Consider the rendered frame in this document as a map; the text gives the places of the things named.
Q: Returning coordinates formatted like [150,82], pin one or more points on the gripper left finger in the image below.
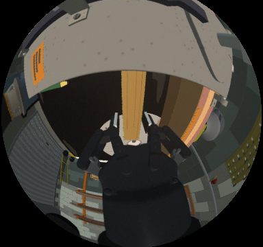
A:
[90,150]

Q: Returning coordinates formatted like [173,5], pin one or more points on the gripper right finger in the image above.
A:
[175,141]

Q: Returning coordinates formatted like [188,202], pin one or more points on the small grey pin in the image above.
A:
[134,141]

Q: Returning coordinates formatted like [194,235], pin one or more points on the yellow maple wood block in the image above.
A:
[133,102]

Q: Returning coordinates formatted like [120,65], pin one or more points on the dark olive block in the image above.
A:
[76,3]

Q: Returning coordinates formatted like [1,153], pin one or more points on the grey round insert plate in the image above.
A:
[107,147]

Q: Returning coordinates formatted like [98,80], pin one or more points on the yellow ladder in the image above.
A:
[64,170]

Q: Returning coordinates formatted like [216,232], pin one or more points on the pink and orange layered board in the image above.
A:
[201,118]

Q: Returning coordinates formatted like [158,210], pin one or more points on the brown wood board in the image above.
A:
[178,107]

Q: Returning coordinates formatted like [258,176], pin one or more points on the grey round ball housing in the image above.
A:
[214,125]

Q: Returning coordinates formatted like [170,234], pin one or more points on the grey curved pipe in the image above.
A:
[206,173]

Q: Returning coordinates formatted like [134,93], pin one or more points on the orange lumber rack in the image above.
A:
[88,203]

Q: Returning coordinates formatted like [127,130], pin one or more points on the red button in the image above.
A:
[213,181]

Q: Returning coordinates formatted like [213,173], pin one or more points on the grey roller shutter door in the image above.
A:
[32,157]

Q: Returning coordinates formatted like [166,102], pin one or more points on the olive pegboard with pegs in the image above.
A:
[245,159]

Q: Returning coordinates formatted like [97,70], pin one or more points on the orange warning label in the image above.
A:
[38,63]

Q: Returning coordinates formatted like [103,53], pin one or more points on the blue and grey wall box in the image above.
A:
[13,100]

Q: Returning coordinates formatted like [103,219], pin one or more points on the grey-green duct piece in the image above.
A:
[226,40]

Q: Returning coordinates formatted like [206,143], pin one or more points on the grey bracket plate with screw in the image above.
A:
[78,16]

